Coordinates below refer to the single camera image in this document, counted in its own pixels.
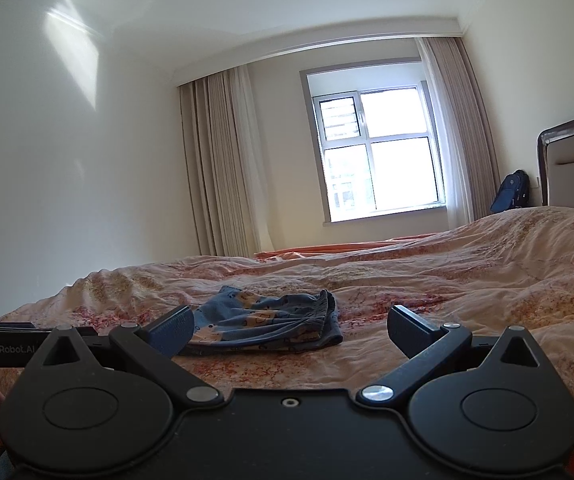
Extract blue orange patterned pants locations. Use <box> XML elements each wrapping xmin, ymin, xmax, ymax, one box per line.
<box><xmin>184</xmin><ymin>286</ymin><xmax>343</xmax><ymax>356</ymax></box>

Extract pink floral quilt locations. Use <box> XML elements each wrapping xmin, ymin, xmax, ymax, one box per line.
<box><xmin>7</xmin><ymin>207</ymin><xmax>574</xmax><ymax>396</ymax></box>

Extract orange bed sheet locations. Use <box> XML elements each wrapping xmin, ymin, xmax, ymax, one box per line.
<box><xmin>255</xmin><ymin>233</ymin><xmax>432</xmax><ymax>261</ymax></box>

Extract blue backpack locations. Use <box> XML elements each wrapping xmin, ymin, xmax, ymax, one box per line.
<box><xmin>490</xmin><ymin>169</ymin><xmax>530</xmax><ymax>214</ymax></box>

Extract beige right curtain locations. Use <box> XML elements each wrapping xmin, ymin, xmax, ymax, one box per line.
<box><xmin>416</xmin><ymin>37</ymin><xmax>500</xmax><ymax>229</ymax></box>

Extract beige curtain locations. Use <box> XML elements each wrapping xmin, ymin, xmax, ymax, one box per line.
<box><xmin>416</xmin><ymin>37</ymin><xmax>500</xmax><ymax>229</ymax></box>
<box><xmin>179</xmin><ymin>65</ymin><xmax>274</xmax><ymax>257</ymax></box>

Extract beige left curtain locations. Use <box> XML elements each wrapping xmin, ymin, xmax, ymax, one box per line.
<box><xmin>179</xmin><ymin>65</ymin><xmax>274</xmax><ymax>257</ymax></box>

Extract window with white frame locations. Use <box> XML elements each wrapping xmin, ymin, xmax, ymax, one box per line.
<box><xmin>302</xmin><ymin>58</ymin><xmax>446</xmax><ymax>223</ymax></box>

